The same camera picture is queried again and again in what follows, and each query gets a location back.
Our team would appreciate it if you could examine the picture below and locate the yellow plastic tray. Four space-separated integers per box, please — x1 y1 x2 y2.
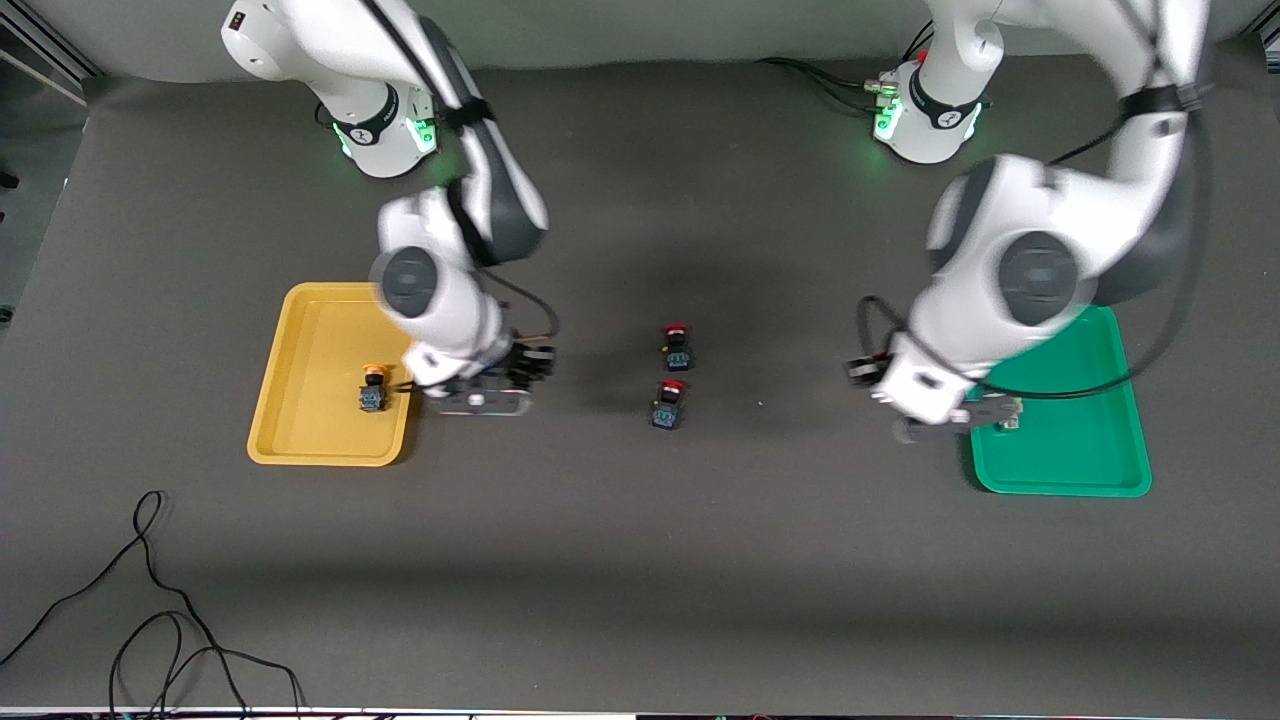
247 282 431 468

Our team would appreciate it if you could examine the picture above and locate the green plastic tray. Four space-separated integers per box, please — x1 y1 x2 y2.
970 305 1153 498

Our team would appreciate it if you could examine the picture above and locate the dark grey table mat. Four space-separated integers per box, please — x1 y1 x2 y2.
0 40 1280 716

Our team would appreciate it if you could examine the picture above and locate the thin black loose cable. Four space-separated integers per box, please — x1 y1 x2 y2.
0 490 306 720

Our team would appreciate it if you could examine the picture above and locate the aluminium frame strut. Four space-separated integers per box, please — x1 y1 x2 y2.
0 15 101 107

